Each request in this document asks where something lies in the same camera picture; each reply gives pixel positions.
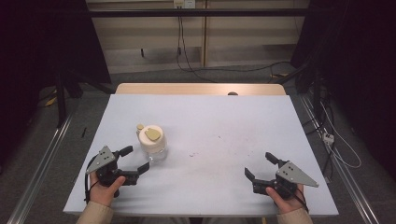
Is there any left hand-held gripper black cable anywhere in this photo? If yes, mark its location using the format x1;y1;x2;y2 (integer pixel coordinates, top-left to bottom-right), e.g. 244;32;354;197
83;154;100;205

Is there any white floor cable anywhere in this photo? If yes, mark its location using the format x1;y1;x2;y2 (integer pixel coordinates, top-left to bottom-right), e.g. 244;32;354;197
319;101;362;170

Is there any yellow floor tape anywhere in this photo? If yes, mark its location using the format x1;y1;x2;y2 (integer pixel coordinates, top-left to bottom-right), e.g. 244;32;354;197
44;95;59;107

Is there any white wall outlet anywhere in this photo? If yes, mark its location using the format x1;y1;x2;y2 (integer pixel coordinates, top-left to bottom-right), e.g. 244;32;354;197
173;0;196;9

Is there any black metal stand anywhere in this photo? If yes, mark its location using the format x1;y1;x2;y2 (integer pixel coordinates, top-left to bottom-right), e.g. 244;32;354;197
53;70;68;129

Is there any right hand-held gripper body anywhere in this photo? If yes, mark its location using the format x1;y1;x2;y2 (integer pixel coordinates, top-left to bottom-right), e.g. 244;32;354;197
251;160;319;200

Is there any black curtain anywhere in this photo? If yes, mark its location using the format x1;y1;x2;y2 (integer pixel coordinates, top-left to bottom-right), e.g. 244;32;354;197
290;0;396;181
0;0;112;162

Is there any black horizontal bar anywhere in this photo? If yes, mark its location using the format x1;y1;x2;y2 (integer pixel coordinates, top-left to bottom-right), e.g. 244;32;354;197
88;8;312;19

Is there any metal floor rail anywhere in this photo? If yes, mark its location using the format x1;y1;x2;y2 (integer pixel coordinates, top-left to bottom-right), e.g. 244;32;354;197
298;92;380;224
7;115;75;224

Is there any person's right hand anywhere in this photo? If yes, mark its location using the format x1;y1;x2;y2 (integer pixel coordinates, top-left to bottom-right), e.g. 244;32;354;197
265;184;305;215

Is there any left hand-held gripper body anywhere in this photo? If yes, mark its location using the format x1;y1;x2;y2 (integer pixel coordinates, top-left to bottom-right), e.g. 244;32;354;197
85;145;139;188

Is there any wooden table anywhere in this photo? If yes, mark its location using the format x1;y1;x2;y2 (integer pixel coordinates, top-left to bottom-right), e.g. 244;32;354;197
115;82;287;96

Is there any white table board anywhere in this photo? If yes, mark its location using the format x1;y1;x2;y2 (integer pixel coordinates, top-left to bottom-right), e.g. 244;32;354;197
63;93;340;217

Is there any clear cup with cream lid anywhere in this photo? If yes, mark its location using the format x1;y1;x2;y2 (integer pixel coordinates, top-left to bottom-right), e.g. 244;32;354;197
135;123;169;163

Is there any hand-held gripper black cable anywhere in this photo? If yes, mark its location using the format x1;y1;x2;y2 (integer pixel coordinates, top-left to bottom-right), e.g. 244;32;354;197
83;154;100;205
278;183;310;214

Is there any right hand-held gripper black cable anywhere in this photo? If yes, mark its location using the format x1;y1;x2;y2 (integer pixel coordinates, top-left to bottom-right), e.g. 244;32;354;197
278;183;310;214

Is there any person's left hand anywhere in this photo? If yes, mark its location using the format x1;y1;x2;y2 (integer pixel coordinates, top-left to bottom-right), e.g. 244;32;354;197
88;172;127;208

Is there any black hanging cable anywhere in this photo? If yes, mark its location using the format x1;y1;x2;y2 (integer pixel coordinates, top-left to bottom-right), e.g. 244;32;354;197
176;15;293;84

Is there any white power strip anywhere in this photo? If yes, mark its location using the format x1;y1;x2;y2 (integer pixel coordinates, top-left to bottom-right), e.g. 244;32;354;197
322;132;335;146

